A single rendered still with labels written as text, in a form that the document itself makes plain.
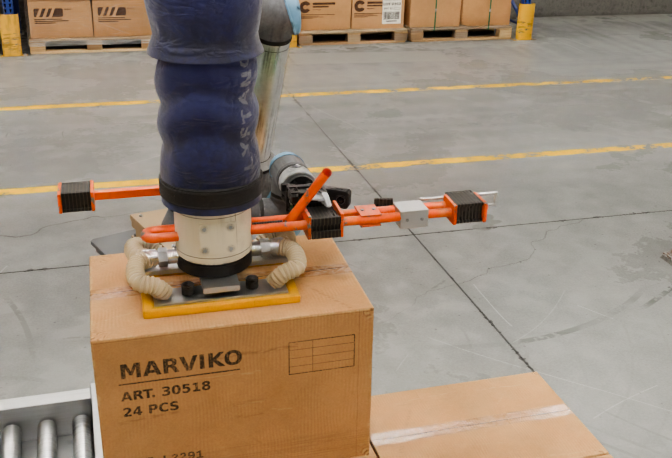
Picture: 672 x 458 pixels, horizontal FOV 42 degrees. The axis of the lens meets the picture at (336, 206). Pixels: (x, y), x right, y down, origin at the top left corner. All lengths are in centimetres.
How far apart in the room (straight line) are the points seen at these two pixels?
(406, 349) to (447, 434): 141
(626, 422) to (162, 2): 251
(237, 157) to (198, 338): 39
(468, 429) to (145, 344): 100
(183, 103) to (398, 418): 114
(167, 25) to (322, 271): 69
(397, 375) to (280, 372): 174
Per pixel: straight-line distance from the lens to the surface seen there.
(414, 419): 251
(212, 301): 193
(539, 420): 257
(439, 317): 411
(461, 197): 213
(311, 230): 200
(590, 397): 372
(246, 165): 186
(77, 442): 246
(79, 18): 904
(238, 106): 182
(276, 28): 248
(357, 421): 209
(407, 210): 206
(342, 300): 196
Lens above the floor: 201
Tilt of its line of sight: 23 degrees down
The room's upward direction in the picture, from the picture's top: 2 degrees clockwise
